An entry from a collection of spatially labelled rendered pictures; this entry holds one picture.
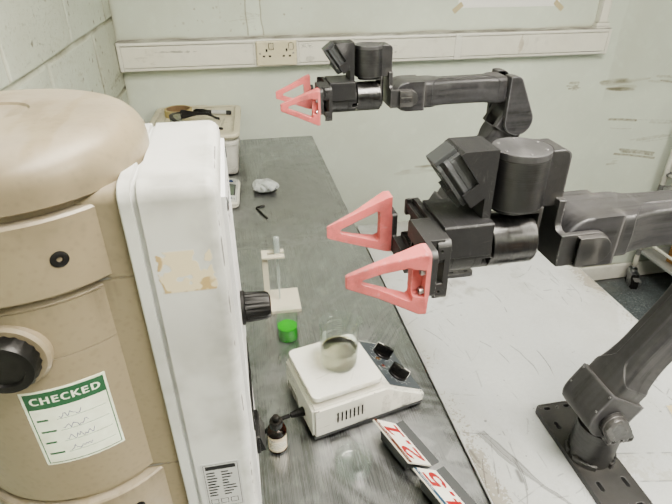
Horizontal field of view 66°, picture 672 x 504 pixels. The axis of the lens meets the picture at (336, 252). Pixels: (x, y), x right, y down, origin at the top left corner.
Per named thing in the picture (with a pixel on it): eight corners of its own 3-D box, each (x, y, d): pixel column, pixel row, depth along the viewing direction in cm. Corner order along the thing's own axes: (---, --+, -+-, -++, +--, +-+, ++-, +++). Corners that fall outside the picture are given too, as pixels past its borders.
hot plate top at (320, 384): (351, 335, 91) (352, 331, 90) (384, 381, 81) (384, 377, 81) (287, 354, 86) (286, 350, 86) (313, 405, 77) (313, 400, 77)
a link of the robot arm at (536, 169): (518, 165, 45) (641, 154, 47) (476, 134, 52) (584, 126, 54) (498, 277, 51) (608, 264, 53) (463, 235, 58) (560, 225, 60)
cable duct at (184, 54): (599, 52, 216) (605, 26, 211) (608, 54, 211) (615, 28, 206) (122, 70, 185) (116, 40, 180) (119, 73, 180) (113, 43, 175)
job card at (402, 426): (402, 421, 84) (404, 403, 82) (438, 462, 78) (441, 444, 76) (371, 437, 82) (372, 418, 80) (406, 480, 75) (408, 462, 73)
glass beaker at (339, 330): (323, 380, 81) (323, 338, 76) (315, 353, 86) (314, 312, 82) (367, 373, 82) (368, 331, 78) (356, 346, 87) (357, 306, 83)
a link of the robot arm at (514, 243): (489, 217, 49) (555, 210, 50) (465, 193, 54) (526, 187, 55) (479, 277, 53) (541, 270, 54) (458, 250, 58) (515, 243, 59)
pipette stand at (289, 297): (297, 290, 116) (295, 240, 110) (301, 311, 110) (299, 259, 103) (261, 293, 115) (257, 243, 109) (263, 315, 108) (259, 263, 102)
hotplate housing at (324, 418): (386, 355, 98) (389, 322, 94) (424, 404, 87) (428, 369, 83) (274, 391, 90) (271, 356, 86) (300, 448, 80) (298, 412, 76)
